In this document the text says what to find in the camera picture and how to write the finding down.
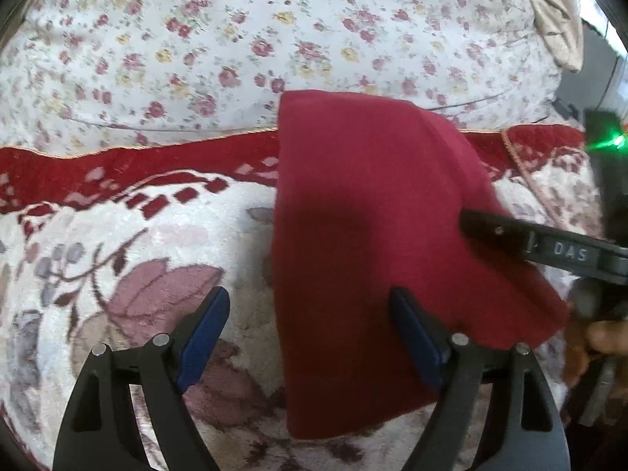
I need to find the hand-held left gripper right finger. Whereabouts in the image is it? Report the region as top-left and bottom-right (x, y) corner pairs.
(390, 288), (571, 471)

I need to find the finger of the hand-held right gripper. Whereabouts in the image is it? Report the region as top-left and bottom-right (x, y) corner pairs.
(458, 208), (609, 280)

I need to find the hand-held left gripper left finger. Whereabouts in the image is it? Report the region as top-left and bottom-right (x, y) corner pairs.
(51, 285), (231, 471)

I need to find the dark red knit garment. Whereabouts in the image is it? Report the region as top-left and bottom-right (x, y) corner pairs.
(271, 89), (570, 440)

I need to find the person's right hand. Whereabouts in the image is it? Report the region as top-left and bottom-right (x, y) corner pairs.
(563, 320), (628, 389)

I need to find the red and white plush blanket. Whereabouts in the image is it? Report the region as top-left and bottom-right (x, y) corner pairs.
(0, 125), (609, 471)

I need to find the beige cloth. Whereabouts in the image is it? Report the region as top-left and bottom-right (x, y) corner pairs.
(505, 0), (586, 72)

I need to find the white rose print quilt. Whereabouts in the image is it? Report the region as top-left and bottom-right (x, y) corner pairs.
(0, 0), (584, 159)

